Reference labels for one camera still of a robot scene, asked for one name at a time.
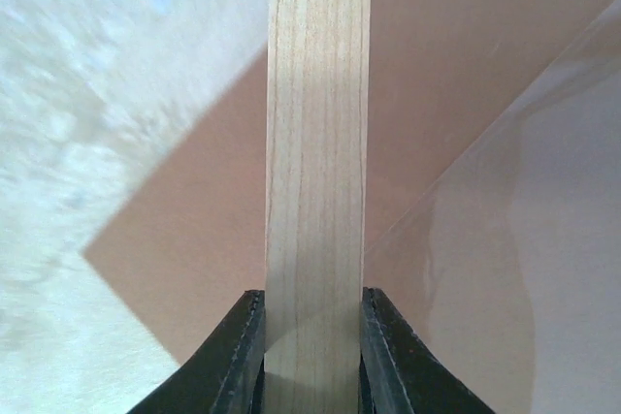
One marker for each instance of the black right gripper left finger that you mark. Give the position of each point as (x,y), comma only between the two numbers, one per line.
(225,374)

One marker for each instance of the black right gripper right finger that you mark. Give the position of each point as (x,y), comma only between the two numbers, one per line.
(398,373)

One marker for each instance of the light wooden picture frame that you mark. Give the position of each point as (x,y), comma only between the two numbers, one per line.
(317,123)

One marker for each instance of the brown backing board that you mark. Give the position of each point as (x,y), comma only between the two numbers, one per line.
(191,239)

